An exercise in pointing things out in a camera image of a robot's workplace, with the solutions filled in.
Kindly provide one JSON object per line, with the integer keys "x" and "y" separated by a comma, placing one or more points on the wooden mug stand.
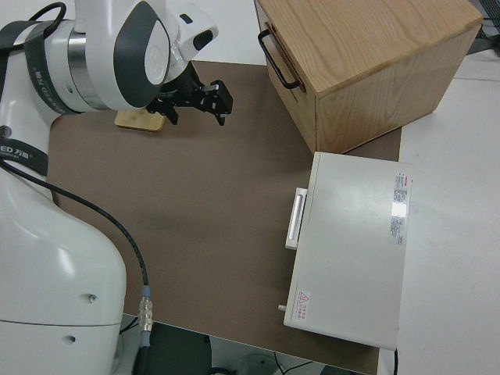
{"x": 136, "y": 119}

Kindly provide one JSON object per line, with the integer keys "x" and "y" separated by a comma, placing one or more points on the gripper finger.
{"x": 222, "y": 99}
{"x": 172, "y": 115}

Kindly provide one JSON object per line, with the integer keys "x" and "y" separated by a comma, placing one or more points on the white toaster oven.
{"x": 351, "y": 250}

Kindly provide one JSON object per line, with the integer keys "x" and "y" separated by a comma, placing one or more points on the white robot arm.
{"x": 39, "y": 254}

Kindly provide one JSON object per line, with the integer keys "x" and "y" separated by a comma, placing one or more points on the wooden drawer box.
{"x": 359, "y": 66}

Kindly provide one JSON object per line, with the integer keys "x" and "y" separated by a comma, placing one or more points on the brown table mat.
{"x": 203, "y": 203}

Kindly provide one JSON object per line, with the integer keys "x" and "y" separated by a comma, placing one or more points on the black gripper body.
{"x": 183, "y": 88}

